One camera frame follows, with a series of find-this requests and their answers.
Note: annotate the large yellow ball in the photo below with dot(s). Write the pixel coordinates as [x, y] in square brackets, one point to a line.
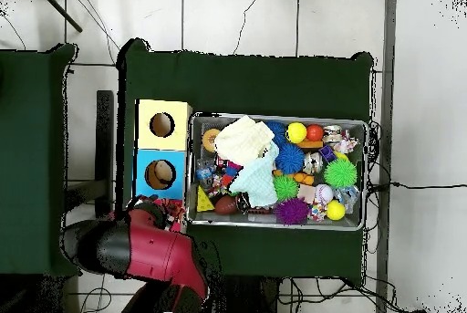
[296, 133]

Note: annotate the small green spiky ball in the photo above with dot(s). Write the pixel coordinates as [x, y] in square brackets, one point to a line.
[285, 187]

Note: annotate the purple spiky ball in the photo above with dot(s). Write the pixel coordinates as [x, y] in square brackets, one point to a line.
[292, 211]

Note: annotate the orange striped plush tiger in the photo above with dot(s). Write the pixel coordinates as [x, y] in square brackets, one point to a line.
[175, 210]

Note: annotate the cream cloth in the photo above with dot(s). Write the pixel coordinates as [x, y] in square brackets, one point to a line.
[244, 139]

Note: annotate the wooden box with three holes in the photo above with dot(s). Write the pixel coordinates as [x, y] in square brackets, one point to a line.
[178, 137]

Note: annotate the large green spiky ball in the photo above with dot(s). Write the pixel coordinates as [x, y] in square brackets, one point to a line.
[340, 173]

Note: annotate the blue spiky ball with eyes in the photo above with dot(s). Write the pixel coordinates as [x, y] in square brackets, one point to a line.
[290, 159]

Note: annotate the black upright panel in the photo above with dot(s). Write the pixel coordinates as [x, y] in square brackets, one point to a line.
[104, 167]

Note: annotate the silver mesh bin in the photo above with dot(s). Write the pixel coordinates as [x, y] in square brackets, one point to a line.
[255, 220]

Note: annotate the yellow toy cheese wedge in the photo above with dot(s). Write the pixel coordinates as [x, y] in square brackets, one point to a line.
[204, 203]

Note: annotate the black tripod leg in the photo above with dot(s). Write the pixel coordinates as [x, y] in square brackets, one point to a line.
[60, 10]

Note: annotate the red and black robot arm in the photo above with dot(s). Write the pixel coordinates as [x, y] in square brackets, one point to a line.
[160, 254]

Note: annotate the dark green table cloth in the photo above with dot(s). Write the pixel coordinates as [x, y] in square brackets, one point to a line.
[36, 200]
[237, 83]

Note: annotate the mint green cloth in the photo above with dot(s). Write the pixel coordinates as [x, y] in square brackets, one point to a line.
[257, 185]

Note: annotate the toy burger bun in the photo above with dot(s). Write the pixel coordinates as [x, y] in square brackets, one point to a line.
[208, 140]

